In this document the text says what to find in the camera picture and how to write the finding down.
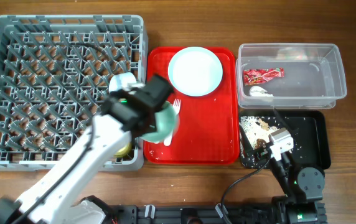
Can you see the light blue plate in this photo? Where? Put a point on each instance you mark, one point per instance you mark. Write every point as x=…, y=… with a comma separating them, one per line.
x=195, y=71

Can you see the yellow plastic cup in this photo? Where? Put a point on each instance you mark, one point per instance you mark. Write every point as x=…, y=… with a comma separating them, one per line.
x=123, y=151

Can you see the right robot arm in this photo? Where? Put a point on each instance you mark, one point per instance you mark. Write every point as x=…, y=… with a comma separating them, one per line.
x=301, y=183

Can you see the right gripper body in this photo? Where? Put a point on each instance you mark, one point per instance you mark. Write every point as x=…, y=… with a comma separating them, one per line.
x=261, y=153

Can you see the light blue bowl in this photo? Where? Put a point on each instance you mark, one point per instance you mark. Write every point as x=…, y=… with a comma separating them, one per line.
x=121, y=81

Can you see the white plastic fork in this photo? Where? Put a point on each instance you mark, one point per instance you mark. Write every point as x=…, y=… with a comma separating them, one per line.
x=176, y=106

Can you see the food scraps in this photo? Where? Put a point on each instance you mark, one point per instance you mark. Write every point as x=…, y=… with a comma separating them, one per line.
x=256, y=130

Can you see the clear plastic bin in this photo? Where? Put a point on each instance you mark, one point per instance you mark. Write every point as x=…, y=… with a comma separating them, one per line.
x=314, y=75

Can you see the white tissue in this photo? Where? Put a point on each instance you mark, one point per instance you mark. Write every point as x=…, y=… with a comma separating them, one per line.
x=258, y=91

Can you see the mint green bowl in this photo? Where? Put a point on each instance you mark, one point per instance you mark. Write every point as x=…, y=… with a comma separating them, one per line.
x=166, y=121

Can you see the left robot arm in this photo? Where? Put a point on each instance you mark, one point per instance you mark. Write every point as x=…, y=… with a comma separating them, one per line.
x=51, y=200

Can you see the black plastic tray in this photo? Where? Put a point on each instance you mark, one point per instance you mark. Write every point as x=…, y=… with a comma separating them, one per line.
x=310, y=143

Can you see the red plastic tray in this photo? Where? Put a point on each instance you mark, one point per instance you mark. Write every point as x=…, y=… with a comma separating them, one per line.
x=208, y=132

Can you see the red snack wrapper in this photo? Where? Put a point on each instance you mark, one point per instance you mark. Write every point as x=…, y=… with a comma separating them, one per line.
x=259, y=76

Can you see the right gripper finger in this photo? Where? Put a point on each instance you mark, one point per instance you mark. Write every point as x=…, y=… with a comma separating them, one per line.
x=247, y=147
x=282, y=121

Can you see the grey dishwasher rack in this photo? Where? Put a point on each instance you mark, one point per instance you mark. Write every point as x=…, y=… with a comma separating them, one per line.
x=54, y=75

